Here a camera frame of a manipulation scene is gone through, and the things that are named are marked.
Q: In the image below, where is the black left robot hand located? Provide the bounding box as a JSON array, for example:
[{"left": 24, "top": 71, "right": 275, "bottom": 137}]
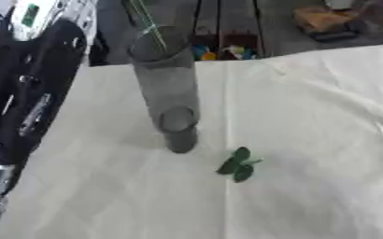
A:
[{"left": 0, "top": 0, "right": 100, "bottom": 170}]

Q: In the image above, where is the small grey cylinder vase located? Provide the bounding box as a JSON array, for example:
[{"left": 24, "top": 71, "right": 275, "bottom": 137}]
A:
[{"left": 157, "top": 106, "right": 200, "bottom": 154}]

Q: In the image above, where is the green flower stem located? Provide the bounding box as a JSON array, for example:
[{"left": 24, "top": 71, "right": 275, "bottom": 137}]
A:
[{"left": 124, "top": 0, "right": 171, "bottom": 54}]

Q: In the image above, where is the dark bin with colourful toys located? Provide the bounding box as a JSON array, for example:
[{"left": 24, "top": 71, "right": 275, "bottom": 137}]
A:
[{"left": 190, "top": 30, "right": 265, "bottom": 62}]

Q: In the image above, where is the green leaf sprig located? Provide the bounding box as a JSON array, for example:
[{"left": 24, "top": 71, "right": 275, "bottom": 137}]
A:
[{"left": 214, "top": 146, "right": 265, "bottom": 184}]

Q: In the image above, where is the tan cardboard box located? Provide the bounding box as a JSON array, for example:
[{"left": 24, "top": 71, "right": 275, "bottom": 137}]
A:
[{"left": 292, "top": 5, "right": 367, "bottom": 43}]

